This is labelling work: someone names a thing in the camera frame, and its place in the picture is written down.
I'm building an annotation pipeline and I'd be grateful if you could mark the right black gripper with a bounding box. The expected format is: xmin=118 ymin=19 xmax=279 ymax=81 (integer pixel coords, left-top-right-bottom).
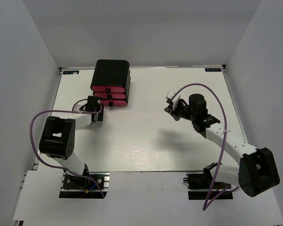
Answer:
xmin=165 ymin=100 xmax=197 ymax=121

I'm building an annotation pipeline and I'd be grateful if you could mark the pink drawer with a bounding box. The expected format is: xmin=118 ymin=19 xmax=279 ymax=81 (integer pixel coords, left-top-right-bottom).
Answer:
xmin=93 ymin=92 xmax=127 ymax=99
xmin=91 ymin=85 xmax=126 ymax=93
xmin=100 ymin=99 xmax=127 ymax=107

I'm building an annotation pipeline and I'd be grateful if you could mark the pink bottom drawer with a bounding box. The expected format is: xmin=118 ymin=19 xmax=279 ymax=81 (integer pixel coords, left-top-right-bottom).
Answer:
xmin=100 ymin=99 xmax=127 ymax=107

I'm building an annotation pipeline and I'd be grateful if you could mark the pink top drawer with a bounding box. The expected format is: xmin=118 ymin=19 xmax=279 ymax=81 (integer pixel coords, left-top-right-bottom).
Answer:
xmin=91 ymin=85 xmax=126 ymax=93

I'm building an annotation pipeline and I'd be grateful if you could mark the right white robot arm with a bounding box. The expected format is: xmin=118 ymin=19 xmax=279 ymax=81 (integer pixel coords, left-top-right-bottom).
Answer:
xmin=164 ymin=91 xmax=280 ymax=197

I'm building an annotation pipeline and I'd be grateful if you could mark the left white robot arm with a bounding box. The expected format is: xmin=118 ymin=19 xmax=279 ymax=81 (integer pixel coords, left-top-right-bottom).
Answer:
xmin=39 ymin=96 xmax=104 ymax=188

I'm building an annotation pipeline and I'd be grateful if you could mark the black drawer cabinet shell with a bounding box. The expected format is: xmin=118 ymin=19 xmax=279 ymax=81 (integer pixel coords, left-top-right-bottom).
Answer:
xmin=90 ymin=59 xmax=131 ymax=102

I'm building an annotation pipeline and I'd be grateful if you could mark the left blue corner label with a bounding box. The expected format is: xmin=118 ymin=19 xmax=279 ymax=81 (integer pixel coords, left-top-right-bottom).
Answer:
xmin=63 ymin=70 xmax=79 ymax=75

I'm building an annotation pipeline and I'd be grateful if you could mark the blue corner label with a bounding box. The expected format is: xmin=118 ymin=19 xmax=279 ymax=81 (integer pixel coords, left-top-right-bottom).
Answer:
xmin=205 ymin=68 xmax=222 ymax=72
xmin=63 ymin=70 xmax=79 ymax=75

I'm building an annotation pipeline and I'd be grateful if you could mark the right blue corner label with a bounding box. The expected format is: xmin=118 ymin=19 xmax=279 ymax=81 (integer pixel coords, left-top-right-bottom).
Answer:
xmin=205 ymin=68 xmax=222 ymax=72

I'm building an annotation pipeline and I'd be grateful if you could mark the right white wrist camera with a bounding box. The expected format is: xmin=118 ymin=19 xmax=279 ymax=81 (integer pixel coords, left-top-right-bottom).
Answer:
xmin=166 ymin=90 xmax=180 ymax=109

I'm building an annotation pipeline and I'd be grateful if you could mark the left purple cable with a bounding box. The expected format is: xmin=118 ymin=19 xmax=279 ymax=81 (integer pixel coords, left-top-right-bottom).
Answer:
xmin=29 ymin=98 xmax=108 ymax=198

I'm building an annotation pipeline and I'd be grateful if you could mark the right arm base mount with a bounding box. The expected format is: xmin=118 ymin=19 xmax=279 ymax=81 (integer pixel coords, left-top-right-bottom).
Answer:
xmin=182 ymin=173 xmax=234 ymax=201

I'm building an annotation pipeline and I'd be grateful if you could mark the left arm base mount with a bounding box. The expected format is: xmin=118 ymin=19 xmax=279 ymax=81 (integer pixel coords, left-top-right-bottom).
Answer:
xmin=59 ymin=172 xmax=110 ymax=199

